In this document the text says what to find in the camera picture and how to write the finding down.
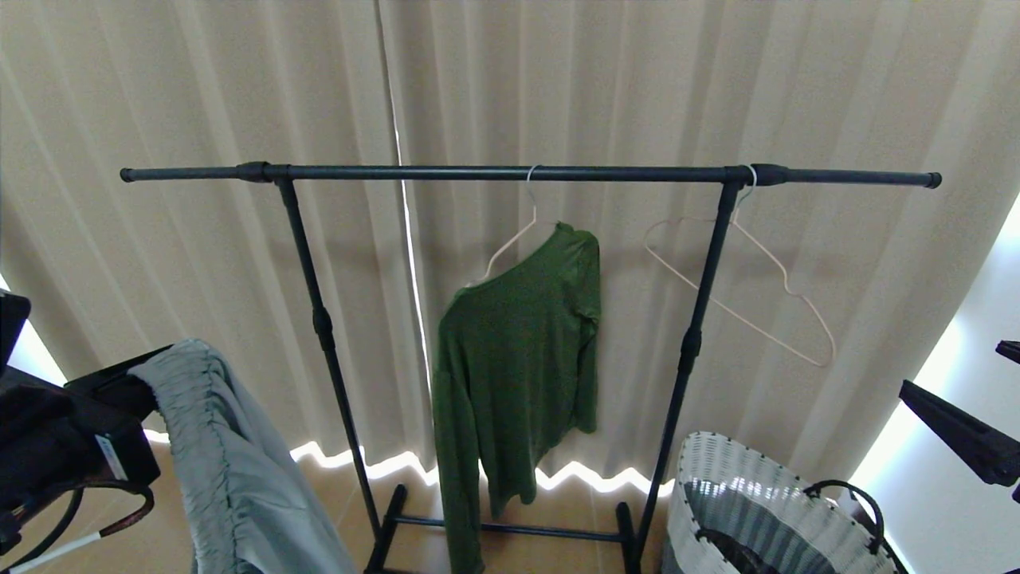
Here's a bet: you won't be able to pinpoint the white laundry basket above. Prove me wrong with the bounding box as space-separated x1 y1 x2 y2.
661 432 911 574

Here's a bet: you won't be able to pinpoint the black clothes rack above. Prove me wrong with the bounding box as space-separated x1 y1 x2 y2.
120 162 943 574

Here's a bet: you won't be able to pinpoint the pale grey shorts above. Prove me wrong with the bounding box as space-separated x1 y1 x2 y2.
127 339 355 574

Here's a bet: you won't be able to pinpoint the green long-sleeved shirt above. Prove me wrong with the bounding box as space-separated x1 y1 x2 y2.
432 222 601 574

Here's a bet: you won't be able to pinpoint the black cable with white tag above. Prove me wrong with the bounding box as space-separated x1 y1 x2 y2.
0 482 155 574

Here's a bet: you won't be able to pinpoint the pink clothes hanger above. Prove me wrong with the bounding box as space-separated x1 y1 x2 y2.
642 165 838 369
466 165 560 288

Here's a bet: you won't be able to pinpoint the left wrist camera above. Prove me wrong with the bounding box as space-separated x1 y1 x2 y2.
0 291 33 375

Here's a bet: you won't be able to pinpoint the beige curtain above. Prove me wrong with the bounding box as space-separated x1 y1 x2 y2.
0 0 1020 499

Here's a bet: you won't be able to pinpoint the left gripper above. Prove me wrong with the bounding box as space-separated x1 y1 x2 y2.
0 373 160 519

